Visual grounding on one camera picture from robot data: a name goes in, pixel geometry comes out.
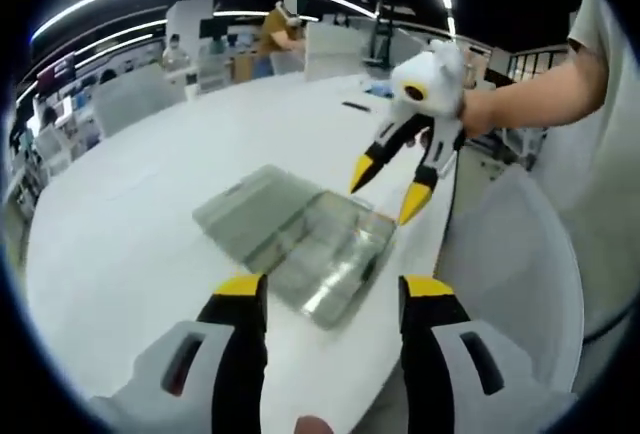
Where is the white panel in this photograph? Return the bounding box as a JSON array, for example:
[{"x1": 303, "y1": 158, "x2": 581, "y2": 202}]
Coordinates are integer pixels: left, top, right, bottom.
[{"x1": 303, "y1": 20, "x2": 387, "y2": 81}]

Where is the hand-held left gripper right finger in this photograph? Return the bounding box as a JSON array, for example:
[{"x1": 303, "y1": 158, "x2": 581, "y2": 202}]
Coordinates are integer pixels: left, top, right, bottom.
[{"x1": 398, "y1": 275, "x2": 579, "y2": 434}]

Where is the red wall display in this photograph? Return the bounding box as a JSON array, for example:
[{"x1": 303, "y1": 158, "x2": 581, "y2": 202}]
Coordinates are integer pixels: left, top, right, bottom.
[{"x1": 36, "y1": 51, "x2": 77, "y2": 96}]

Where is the white mesh office chair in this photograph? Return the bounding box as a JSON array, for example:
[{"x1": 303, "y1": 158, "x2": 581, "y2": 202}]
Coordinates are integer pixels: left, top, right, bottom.
[{"x1": 435, "y1": 162, "x2": 585, "y2": 398}]

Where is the person's left hand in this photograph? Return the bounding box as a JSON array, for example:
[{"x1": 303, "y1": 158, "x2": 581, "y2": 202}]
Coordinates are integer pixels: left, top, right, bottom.
[{"x1": 294, "y1": 414, "x2": 335, "y2": 434}]

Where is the person's right hand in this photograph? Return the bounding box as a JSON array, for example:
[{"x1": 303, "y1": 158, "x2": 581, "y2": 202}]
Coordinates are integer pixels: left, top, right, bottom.
[{"x1": 460, "y1": 87, "x2": 504, "y2": 139}]

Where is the clear grey guide fixture box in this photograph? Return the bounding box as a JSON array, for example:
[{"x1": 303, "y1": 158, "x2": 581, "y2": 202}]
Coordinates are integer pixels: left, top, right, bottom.
[{"x1": 192, "y1": 163, "x2": 400, "y2": 331}]

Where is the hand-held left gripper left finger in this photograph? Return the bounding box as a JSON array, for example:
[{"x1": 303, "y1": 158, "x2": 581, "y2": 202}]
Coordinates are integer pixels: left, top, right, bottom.
[{"x1": 89, "y1": 275, "x2": 270, "y2": 434}]

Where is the black tripod stand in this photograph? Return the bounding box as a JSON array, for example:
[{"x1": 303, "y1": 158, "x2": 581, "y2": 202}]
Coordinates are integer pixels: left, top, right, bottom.
[{"x1": 367, "y1": 0, "x2": 402, "y2": 69}]

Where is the blue packet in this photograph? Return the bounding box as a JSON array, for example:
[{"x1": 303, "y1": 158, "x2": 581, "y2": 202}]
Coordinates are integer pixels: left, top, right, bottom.
[{"x1": 364, "y1": 81, "x2": 396, "y2": 99}]

